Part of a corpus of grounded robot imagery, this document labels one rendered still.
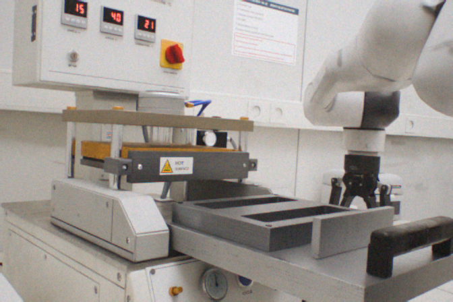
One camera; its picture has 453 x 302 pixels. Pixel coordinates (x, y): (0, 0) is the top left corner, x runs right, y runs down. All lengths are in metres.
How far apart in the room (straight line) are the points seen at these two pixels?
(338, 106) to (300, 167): 0.91
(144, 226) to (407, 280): 0.29
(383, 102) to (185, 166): 0.41
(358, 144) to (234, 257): 0.56
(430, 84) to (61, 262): 0.54
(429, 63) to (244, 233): 0.26
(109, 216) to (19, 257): 0.32
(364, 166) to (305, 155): 0.81
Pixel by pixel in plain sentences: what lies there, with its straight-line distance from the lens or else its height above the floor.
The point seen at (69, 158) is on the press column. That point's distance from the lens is 0.77.
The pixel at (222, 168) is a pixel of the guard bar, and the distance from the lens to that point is 0.73.
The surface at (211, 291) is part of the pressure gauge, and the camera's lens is 0.58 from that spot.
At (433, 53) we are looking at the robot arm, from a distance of 0.53.
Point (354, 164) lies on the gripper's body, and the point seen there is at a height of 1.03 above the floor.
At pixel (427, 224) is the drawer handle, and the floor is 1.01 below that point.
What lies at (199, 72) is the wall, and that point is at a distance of 1.49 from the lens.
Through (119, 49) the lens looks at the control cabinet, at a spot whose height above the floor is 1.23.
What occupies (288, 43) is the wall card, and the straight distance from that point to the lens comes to 1.73.
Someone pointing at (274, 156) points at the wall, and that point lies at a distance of 1.68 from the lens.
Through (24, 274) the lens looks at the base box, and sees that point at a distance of 0.86.
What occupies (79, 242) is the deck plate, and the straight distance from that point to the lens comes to 0.65.
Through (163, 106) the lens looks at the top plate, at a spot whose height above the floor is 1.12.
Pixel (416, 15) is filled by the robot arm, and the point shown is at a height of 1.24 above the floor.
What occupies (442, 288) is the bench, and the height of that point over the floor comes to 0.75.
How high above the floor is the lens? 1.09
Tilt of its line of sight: 3 degrees down
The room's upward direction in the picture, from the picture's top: 3 degrees clockwise
